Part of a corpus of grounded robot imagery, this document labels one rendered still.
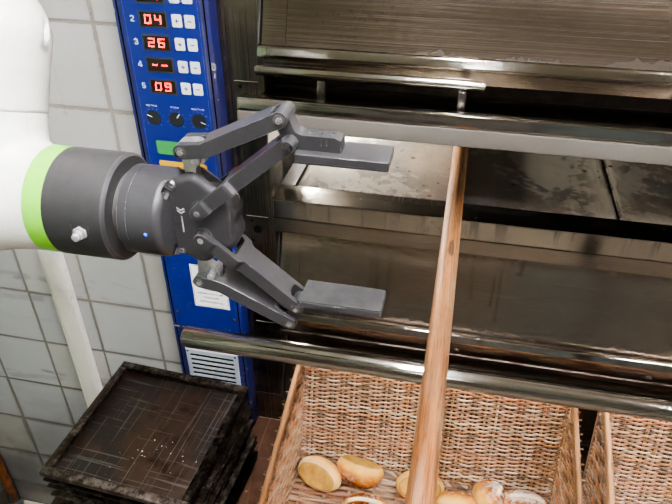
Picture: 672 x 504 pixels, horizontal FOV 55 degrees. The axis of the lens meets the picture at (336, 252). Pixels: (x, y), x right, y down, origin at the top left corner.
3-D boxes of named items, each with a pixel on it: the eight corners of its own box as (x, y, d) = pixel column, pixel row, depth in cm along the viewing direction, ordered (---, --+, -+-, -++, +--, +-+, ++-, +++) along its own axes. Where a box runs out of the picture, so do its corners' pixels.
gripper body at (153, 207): (147, 142, 55) (250, 153, 53) (162, 226, 60) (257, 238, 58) (103, 183, 49) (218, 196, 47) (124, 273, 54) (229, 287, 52)
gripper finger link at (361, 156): (303, 146, 50) (303, 137, 49) (394, 154, 48) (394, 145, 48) (293, 163, 47) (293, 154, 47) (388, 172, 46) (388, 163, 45)
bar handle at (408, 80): (254, 104, 95) (258, 102, 97) (480, 123, 90) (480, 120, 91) (253, 64, 93) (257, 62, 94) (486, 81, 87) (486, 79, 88)
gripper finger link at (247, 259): (199, 231, 52) (190, 240, 53) (303, 315, 55) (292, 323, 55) (217, 206, 55) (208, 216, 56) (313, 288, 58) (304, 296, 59)
